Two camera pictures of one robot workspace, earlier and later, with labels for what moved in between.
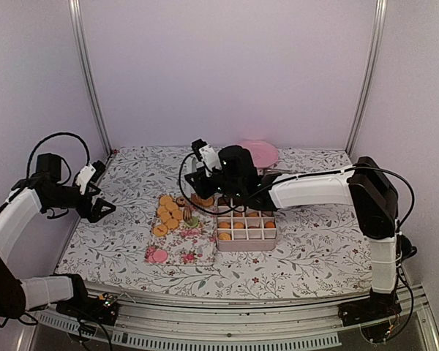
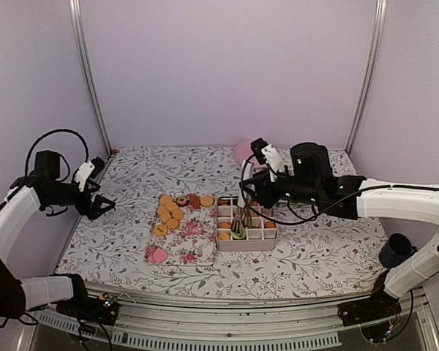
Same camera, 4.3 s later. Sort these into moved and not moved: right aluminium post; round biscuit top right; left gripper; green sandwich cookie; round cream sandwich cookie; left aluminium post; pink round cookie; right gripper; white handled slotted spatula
Moved: right gripper; white handled slotted spatula; green sandwich cookie
Not moved: left aluminium post; left gripper; right aluminium post; round cream sandwich cookie; round biscuit top right; pink round cookie
